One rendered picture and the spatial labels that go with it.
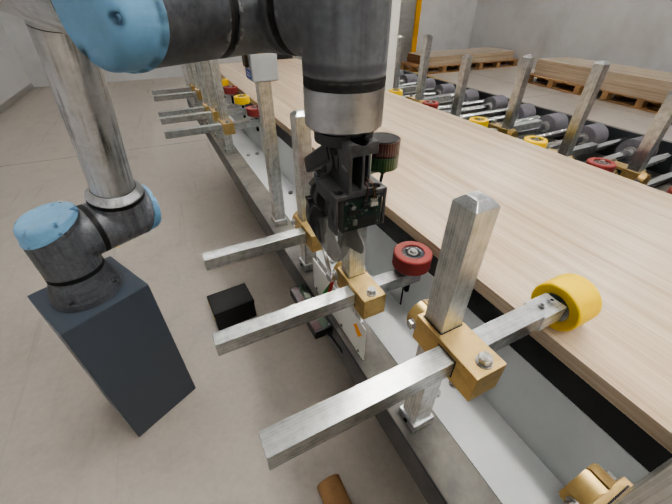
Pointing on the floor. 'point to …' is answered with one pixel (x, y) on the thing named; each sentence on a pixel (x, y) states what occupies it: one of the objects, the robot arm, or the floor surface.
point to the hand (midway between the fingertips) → (335, 252)
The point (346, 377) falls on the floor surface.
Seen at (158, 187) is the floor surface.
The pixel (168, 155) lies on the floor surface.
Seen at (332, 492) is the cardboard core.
